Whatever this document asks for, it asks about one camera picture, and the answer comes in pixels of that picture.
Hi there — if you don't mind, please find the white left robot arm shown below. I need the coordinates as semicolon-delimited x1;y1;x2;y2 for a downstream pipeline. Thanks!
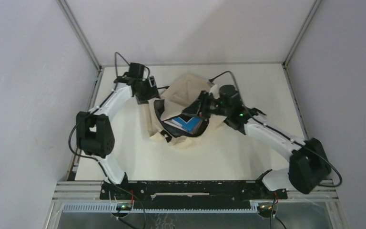
69;62;160;199

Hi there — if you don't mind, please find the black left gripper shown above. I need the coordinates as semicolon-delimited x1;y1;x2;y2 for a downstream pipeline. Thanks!
135;76;161;104

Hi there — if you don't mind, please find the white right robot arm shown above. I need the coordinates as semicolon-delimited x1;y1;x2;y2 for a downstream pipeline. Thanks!
182;84;343;198

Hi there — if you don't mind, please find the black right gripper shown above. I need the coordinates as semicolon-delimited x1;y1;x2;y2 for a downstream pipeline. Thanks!
183;89;231;119

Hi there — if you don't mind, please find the beige canvas backpack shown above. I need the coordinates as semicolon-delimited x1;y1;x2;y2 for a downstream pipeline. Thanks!
142;74;225;149

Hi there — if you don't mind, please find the blue notebook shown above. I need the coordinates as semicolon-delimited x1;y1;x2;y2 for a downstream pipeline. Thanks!
164;115;203;134

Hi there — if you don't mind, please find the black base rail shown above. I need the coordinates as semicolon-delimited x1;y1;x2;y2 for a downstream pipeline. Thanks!
100;180;288;210

